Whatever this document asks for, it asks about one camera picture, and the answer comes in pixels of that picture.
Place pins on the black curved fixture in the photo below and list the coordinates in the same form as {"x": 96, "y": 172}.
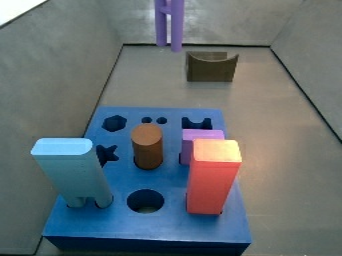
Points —
{"x": 210, "y": 66}

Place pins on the purple three prong object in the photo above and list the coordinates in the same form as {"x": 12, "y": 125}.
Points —
{"x": 168, "y": 23}

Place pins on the red rectangular block peg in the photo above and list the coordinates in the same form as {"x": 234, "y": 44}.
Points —
{"x": 214, "y": 165}

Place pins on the blue foam peg board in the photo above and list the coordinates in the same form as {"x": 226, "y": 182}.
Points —
{"x": 147, "y": 220}

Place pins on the brown cylinder peg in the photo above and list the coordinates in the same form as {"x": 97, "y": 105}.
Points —
{"x": 147, "y": 144}

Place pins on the light blue two prong peg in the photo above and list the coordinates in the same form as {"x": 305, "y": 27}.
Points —
{"x": 68, "y": 161}

